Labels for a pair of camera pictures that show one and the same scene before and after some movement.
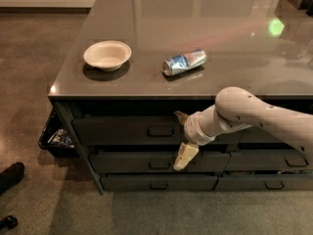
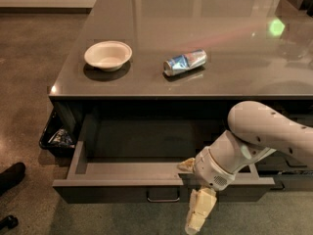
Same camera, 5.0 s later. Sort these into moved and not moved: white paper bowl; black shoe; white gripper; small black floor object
Moved: white gripper
Not moved: white paper bowl; black shoe; small black floor object
